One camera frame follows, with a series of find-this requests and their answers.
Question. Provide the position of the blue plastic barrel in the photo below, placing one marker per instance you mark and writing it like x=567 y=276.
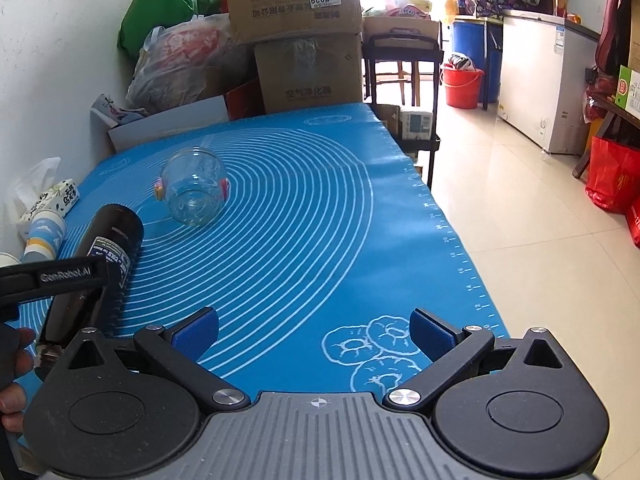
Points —
x=481 y=41

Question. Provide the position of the black metal trolley rack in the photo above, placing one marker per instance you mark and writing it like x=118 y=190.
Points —
x=407 y=50

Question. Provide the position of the clear plastic bag with contents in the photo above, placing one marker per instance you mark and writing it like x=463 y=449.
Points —
x=187 y=63

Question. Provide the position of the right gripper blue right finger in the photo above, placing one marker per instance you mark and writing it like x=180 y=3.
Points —
x=454 y=352

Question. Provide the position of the blue silicone baking mat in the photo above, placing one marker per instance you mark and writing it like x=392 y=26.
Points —
x=328 y=241

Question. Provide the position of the white electronic device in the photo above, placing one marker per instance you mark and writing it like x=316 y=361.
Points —
x=416 y=125

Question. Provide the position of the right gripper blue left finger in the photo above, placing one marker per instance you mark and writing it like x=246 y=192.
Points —
x=173 y=352

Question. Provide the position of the black thermos cup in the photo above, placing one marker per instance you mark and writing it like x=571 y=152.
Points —
x=115 y=233

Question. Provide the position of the blue orange paper cup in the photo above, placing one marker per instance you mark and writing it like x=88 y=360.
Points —
x=45 y=237

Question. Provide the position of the white chest freezer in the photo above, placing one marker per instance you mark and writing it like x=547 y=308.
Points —
x=543 y=78

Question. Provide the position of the lower cardboard box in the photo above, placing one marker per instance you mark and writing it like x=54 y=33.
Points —
x=309 y=72

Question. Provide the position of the white open cardboard box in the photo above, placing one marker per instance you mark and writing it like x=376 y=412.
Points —
x=129 y=128

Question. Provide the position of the red gift bag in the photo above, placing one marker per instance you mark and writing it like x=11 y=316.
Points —
x=613 y=175

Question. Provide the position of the red plastic bucket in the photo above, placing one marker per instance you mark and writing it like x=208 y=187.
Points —
x=462 y=87

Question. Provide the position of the clear glass cup with cartoon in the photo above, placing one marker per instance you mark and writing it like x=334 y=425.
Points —
x=194 y=185

